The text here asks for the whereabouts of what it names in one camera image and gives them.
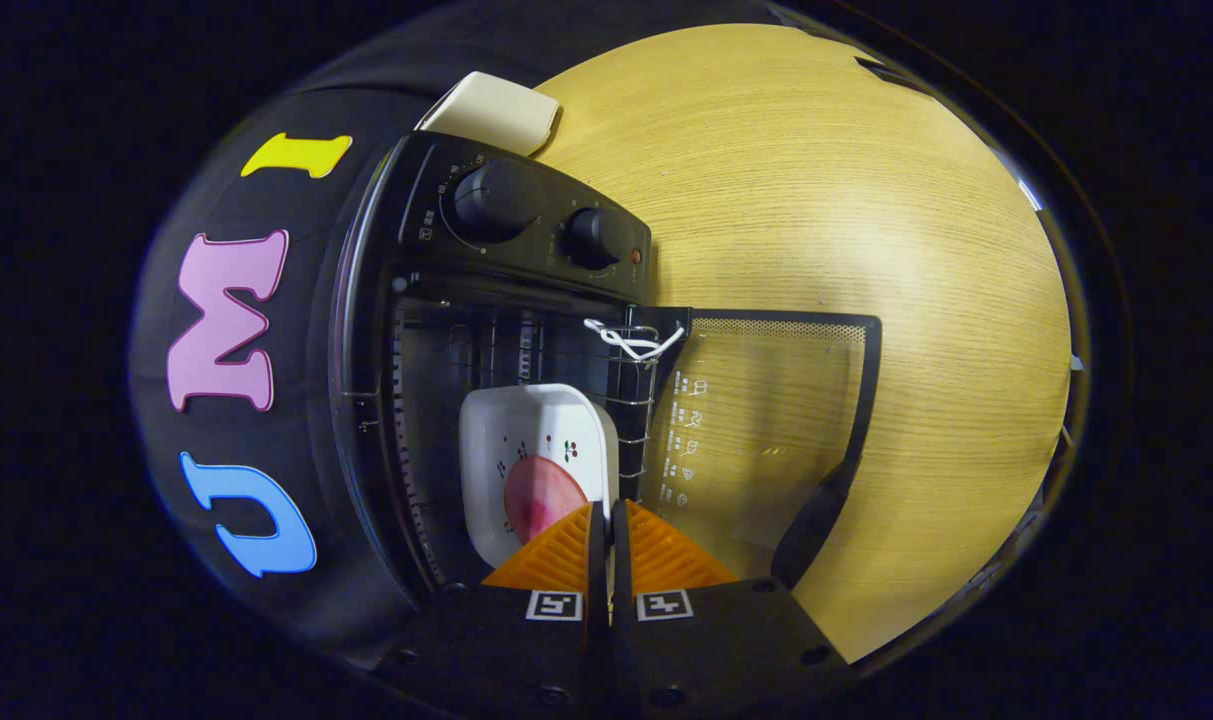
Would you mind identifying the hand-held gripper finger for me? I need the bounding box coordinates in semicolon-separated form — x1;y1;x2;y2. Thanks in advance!
611;498;852;713
371;500;609;716

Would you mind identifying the pink round food slice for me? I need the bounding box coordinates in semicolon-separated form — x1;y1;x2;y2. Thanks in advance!
503;455;589;546

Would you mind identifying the white square plate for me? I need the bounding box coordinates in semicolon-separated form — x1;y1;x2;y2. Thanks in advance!
459;383;620;569

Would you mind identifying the black toaster oven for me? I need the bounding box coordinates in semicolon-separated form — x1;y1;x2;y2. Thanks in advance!
328;130;883;611

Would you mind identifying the white toaster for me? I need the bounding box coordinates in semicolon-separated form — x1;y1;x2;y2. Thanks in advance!
416;71;560;158

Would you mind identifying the black backdrop cloth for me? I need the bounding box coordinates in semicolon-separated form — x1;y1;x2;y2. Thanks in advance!
128;0;797;681

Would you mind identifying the metal wire oven rack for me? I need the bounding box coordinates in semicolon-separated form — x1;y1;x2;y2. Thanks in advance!
581;320;667;501

